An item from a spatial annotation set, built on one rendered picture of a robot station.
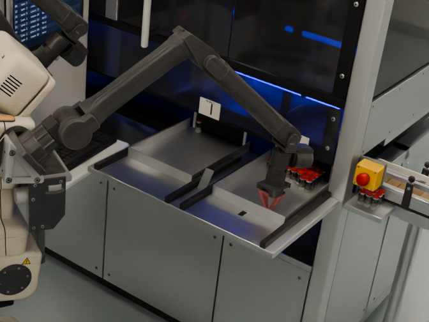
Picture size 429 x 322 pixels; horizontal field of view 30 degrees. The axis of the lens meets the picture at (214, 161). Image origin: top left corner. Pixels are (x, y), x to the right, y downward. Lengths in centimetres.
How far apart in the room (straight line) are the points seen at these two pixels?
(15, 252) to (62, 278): 128
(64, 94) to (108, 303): 98
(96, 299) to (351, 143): 145
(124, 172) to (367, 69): 82
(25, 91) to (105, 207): 123
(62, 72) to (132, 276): 91
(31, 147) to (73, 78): 96
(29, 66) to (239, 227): 76
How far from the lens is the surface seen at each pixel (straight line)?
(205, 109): 272
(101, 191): 319
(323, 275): 271
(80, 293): 347
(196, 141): 278
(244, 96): 215
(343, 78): 242
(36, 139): 198
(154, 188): 248
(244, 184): 255
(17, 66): 204
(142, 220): 310
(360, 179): 245
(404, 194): 257
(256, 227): 235
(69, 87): 290
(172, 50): 200
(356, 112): 243
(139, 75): 199
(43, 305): 341
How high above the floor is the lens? 212
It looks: 28 degrees down
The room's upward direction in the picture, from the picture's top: 7 degrees clockwise
